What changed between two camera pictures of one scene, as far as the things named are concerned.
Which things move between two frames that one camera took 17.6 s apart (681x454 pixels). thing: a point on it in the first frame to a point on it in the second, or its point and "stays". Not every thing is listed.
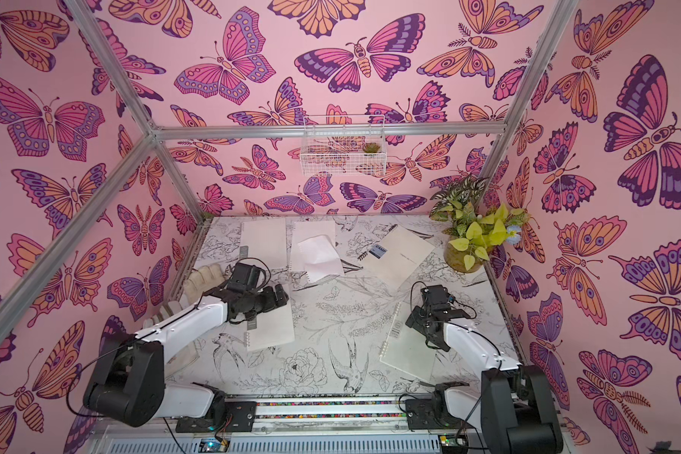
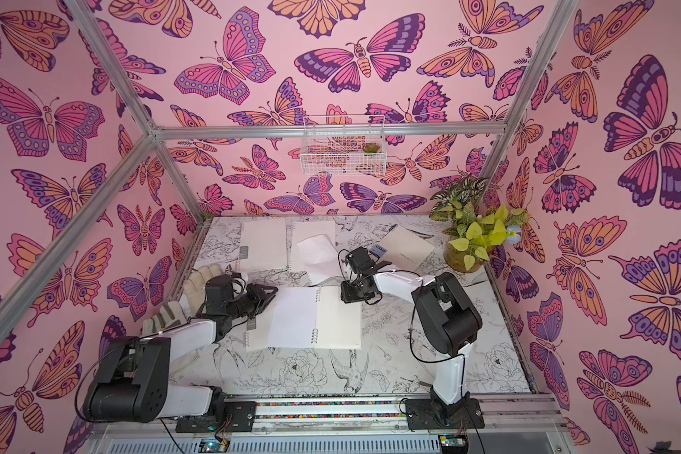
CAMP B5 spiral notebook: x=397 y=256 stays
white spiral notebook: x=265 y=238 stays
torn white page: x=321 y=258 stays
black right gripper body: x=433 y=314 to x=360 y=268
